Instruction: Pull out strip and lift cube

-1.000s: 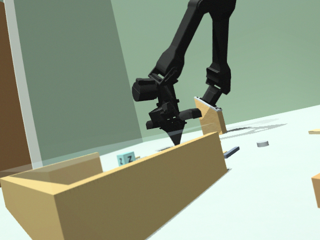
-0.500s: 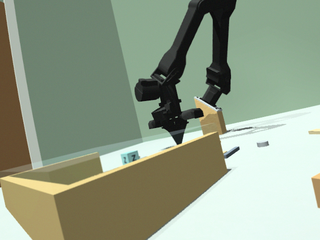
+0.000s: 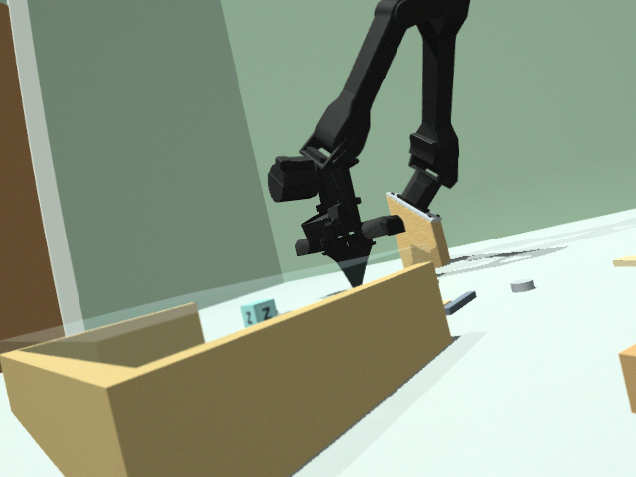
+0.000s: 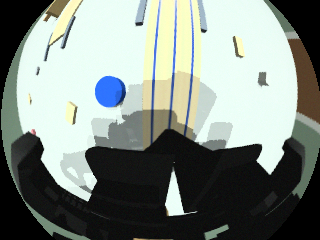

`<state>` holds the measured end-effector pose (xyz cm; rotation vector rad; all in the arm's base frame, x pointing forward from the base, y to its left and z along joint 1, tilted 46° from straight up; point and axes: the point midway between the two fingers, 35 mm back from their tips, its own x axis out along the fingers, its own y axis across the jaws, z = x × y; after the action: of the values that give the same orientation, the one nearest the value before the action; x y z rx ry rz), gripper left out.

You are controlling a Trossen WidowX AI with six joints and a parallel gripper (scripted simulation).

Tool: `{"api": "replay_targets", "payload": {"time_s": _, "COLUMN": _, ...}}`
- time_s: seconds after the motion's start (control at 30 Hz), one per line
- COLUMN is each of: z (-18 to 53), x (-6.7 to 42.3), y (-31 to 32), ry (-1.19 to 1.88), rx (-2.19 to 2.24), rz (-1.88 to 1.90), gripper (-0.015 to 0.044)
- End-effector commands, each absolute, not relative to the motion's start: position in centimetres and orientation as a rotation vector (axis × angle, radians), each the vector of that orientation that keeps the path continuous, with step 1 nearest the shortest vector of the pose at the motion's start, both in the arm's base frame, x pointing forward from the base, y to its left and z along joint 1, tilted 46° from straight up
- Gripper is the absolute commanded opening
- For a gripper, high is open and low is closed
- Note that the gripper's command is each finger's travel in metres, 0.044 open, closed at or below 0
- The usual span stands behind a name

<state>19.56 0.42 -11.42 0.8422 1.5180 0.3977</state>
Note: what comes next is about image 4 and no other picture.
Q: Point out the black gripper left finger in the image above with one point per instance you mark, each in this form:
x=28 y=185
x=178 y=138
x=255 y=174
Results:
x=153 y=166

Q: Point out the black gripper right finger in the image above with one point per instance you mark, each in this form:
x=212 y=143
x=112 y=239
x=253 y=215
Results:
x=196 y=167

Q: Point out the grey short cylinder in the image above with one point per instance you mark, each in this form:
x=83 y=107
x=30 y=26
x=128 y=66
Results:
x=37 y=71

